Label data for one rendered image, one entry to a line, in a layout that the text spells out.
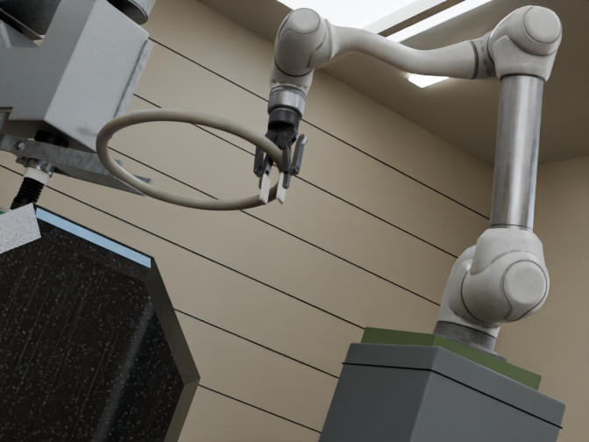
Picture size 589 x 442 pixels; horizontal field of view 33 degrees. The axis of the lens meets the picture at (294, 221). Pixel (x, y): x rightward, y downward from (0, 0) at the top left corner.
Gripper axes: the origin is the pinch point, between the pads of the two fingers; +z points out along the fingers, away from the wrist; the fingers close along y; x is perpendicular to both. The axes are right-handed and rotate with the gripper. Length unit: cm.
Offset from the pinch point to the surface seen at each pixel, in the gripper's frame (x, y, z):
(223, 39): -427, 293, -391
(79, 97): -10, 72, -40
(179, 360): -18.5, 28.3, 35.9
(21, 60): -9, 98, -57
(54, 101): -3, 75, -36
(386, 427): -27, -24, 49
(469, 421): -31, -42, 46
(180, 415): -26, 30, 48
